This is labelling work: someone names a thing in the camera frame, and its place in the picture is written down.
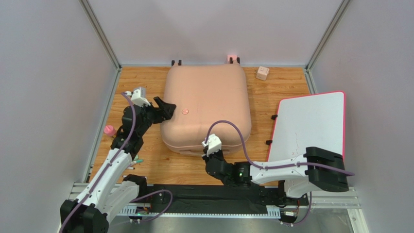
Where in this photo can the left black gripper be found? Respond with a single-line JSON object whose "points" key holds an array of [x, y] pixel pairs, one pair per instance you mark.
{"points": [[163, 114]]}

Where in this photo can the white board pink edge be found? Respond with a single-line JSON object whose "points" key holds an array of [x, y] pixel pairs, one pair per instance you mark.
{"points": [[316, 120]]}

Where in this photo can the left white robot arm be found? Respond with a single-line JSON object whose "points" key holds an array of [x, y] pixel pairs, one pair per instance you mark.
{"points": [[96, 206]]}

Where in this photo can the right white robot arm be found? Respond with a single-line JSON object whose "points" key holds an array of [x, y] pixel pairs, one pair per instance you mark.
{"points": [[316, 169]]}

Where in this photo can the pink suitcase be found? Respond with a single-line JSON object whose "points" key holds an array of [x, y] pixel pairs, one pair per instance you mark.
{"points": [[209, 99]]}

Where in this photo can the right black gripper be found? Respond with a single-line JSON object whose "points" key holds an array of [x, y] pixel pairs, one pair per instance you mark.
{"points": [[213, 158]]}

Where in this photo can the green marker pens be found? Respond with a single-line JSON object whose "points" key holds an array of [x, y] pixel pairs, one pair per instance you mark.
{"points": [[133, 163]]}

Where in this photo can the pink capped bottle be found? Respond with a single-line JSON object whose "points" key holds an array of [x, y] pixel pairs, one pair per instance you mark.
{"points": [[109, 130]]}

